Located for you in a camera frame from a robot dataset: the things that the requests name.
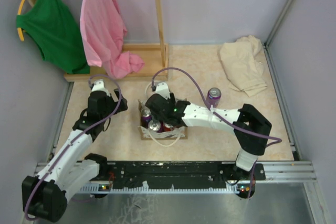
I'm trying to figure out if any purple can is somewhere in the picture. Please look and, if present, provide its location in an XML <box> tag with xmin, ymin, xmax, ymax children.
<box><xmin>140</xmin><ymin>106</ymin><xmax>152</xmax><ymax>127</ymax></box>
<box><xmin>148</xmin><ymin>119</ymin><xmax>162</xmax><ymax>133</ymax></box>
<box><xmin>206</xmin><ymin>87</ymin><xmax>222</xmax><ymax>108</ymax></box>

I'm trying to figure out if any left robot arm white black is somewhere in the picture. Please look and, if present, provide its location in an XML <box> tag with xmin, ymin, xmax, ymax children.
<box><xmin>22</xmin><ymin>88</ymin><xmax>128</xmax><ymax>222</ymax></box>

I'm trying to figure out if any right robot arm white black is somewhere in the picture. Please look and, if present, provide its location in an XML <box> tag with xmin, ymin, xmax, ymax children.
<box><xmin>145</xmin><ymin>94</ymin><xmax>272</xmax><ymax>180</ymax></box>

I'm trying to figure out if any red can front right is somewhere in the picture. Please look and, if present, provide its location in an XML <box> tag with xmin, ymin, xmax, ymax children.
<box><xmin>162</xmin><ymin>123</ymin><xmax>174</xmax><ymax>132</ymax></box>

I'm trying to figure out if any wooden clothes rack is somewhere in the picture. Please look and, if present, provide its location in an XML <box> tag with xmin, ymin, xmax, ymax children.
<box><xmin>26</xmin><ymin>0</ymin><xmax>169</xmax><ymax>81</ymax></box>

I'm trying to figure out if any pink t-shirt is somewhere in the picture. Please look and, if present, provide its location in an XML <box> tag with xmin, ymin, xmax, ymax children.
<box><xmin>80</xmin><ymin>0</ymin><xmax>144</xmax><ymax>79</ymax></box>

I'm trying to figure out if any beige folded cloth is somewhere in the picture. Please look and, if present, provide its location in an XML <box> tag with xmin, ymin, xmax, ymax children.
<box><xmin>219</xmin><ymin>35</ymin><xmax>267</xmax><ymax>97</ymax></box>

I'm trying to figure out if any green tank top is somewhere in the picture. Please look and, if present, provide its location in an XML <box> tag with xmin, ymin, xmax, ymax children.
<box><xmin>16</xmin><ymin>0</ymin><xmax>90</xmax><ymax>74</ymax></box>

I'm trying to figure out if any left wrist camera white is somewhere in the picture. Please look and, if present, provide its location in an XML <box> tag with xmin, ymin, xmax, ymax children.
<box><xmin>91</xmin><ymin>79</ymin><xmax>111</xmax><ymax>96</ymax></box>

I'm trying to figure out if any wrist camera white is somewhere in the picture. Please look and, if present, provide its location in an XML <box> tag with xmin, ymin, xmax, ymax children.
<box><xmin>91</xmin><ymin>79</ymin><xmax>111</xmax><ymax>96</ymax></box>
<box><xmin>154</xmin><ymin>82</ymin><xmax>171</xmax><ymax>100</ymax></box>

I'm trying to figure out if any canvas bag with white handles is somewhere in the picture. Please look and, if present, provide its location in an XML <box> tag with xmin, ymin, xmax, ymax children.
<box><xmin>137</xmin><ymin>82</ymin><xmax>188</xmax><ymax>148</ymax></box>

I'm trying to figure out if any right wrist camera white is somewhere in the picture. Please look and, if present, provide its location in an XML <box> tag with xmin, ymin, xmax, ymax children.
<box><xmin>154</xmin><ymin>82</ymin><xmax>171</xmax><ymax>100</ymax></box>

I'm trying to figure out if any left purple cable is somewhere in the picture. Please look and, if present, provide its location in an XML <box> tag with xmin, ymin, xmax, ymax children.
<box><xmin>24</xmin><ymin>74</ymin><xmax>122</xmax><ymax>221</ymax></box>

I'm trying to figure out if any purple cable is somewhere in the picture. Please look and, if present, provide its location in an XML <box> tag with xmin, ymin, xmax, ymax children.
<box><xmin>152</xmin><ymin>67</ymin><xmax>282</xmax><ymax>151</ymax></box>
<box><xmin>24</xmin><ymin>74</ymin><xmax>122</xmax><ymax>221</ymax></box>

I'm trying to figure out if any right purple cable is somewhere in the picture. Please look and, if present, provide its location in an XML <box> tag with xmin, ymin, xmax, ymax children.
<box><xmin>152</xmin><ymin>67</ymin><xmax>282</xmax><ymax>151</ymax></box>

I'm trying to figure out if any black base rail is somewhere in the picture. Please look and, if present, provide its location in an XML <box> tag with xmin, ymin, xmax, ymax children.
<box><xmin>100</xmin><ymin>161</ymin><xmax>266</xmax><ymax>189</ymax></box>

